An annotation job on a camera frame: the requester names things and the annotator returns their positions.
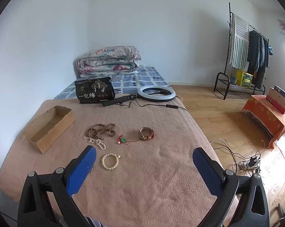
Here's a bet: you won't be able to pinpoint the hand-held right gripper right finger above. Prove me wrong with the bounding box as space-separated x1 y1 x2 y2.
192 147 270 227

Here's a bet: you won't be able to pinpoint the tan fleece blanket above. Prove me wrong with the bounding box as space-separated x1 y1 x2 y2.
0 97 219 227

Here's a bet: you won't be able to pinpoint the white power strip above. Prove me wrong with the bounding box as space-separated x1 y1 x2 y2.
233 161 260 171

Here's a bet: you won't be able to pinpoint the brown wooden bead necklace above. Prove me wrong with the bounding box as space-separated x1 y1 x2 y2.
86 123 117 141

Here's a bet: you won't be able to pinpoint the green jade pendant red cord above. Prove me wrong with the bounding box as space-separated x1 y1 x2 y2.
116 134 139 145

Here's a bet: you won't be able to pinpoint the dark blue long box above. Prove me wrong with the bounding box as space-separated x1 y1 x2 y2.
274 85 285 101

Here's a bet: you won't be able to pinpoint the blue checked bed sheet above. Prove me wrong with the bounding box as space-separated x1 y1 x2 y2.
54 66 171 100

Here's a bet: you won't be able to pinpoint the cardboard box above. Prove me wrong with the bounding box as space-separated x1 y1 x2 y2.
23 106 76 154

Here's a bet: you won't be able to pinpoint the black plug charger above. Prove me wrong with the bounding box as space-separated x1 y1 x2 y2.
248 155 261 168

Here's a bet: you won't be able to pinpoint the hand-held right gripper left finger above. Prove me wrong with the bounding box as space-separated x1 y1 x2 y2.
17 145 97 227

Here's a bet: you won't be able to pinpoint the striped hanging towel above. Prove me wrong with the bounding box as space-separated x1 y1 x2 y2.
228 13 251 69

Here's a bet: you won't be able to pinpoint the dark hanging clothes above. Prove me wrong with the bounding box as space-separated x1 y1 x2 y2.
246 30 269 88

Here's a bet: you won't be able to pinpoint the cream bead bracelet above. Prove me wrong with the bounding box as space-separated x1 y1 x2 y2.
101 153 121 170

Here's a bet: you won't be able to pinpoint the striped clothing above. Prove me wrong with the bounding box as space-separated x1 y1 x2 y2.
86 218 105 227

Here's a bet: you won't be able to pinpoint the orange cloth covered table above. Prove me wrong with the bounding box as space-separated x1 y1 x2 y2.
242 95 285 149

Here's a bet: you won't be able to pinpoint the white ring light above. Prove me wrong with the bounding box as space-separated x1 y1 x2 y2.
134 73 176 103

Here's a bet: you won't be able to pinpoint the white pearl necklace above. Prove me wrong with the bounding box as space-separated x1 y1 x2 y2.
84 136 106 150

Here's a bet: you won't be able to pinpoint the black snack bag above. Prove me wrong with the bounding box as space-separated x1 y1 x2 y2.
74 77 116 104

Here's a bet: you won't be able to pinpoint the brown strap wristwatch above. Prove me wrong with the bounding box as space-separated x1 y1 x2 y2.
138 127 155 141

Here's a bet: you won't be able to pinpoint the folded floral quilt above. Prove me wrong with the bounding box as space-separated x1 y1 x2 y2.
77 45 142 75

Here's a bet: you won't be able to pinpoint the black ring light cable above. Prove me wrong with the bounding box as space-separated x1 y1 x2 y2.
120 97 188 111

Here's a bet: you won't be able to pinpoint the red flat box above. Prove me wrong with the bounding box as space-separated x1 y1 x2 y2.
266 95 285 114

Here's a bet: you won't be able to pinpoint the black folded tripod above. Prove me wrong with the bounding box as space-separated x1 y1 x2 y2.
102 94 139 107

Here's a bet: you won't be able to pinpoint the yellow box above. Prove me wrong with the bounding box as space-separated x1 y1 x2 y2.
236 69 253 88

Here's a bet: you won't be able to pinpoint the black metal clothes rack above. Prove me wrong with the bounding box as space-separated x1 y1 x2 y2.
214 2 269 100

